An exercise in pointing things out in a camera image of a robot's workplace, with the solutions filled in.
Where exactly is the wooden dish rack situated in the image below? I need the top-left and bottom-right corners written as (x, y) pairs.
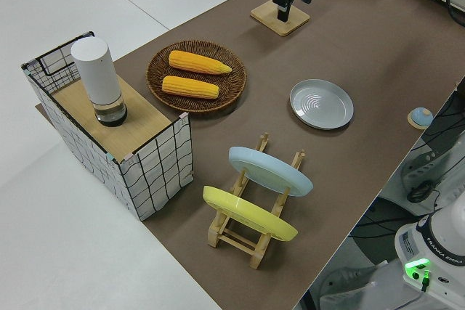
top-left (206, 131), bottom-right (307, 270)

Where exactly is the wooden mug rack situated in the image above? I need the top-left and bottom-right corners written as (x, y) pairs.
top-left (249, 0), bottom-right (311, 38)

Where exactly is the yellow corn cob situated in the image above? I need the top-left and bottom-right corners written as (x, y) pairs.
top-left (161, 75), bottom-right (221, 100)
top-left (168, 50), bottom-right (233, 76)

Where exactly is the black floor cables bundle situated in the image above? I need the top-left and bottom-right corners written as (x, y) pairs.
top-left (348, 99), bottom-right (465, 253)

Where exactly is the wire shelf with grid cloth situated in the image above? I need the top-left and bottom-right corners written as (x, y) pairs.
top-left (20, 30), bottom-right (194, 222)

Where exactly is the gray metal plate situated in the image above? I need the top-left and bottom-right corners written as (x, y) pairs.
top-left (289, 78), bottom-right (355, 131)

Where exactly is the light blue plate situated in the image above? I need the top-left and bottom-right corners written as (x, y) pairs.
top-left (228, 146), bottom-right (314, 197)

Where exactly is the yellow plate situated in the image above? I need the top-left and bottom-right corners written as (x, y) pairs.
top-left (202, 185), bottom-right (299, 242)

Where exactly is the round woven wicker basket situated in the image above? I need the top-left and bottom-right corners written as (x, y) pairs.
top-left (146, 40), bottom-right (248, 114)

